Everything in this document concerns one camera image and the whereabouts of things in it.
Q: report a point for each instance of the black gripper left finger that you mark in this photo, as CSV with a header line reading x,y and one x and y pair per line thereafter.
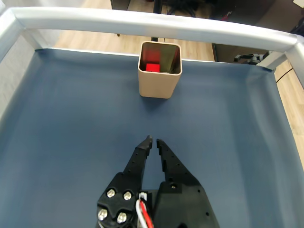
x,y
121,190

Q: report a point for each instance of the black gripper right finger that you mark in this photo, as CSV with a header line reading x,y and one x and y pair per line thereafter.
x,y
183,202

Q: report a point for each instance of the red cube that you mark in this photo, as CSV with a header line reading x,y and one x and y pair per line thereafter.
x,y
152,67

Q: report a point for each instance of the square metal container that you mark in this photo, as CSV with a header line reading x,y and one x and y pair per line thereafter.
x,y
156,84

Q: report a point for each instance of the dark blue mat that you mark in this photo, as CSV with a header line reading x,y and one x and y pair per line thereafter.
x,y
71,118

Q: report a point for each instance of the dark brown cabinet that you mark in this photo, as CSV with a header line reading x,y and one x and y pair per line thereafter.
x,y
237,51

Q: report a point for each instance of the black office chair base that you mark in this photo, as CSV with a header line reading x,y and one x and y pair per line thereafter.
x,y
181,7

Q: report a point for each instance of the silver table frame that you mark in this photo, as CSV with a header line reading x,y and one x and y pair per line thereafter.
x,y
142,23

